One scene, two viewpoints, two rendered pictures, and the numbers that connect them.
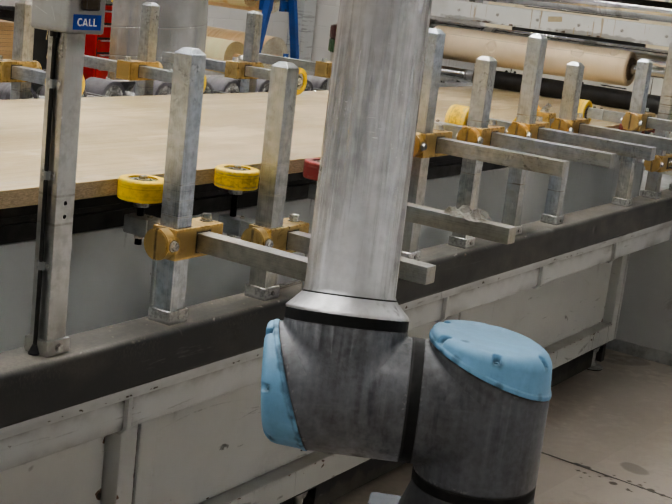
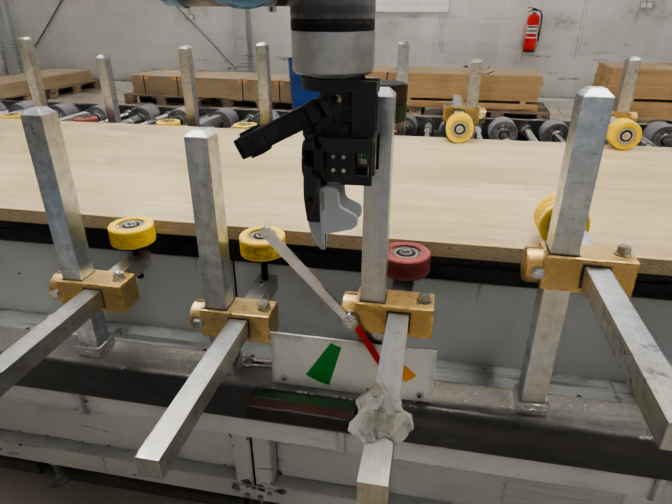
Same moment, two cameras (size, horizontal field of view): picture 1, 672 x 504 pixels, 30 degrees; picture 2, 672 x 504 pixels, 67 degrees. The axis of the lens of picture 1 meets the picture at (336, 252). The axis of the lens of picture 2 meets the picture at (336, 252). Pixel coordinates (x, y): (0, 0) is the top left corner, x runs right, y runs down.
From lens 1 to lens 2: 2.14 m
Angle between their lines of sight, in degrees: 66
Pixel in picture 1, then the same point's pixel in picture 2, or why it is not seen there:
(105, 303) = (185, 311)
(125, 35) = not seen: outside the picture
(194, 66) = (27, 127)
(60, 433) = (19, 391)
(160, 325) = (77, 352)
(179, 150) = (48, 208)
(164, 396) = (123, 405)
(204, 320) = (111, 365)
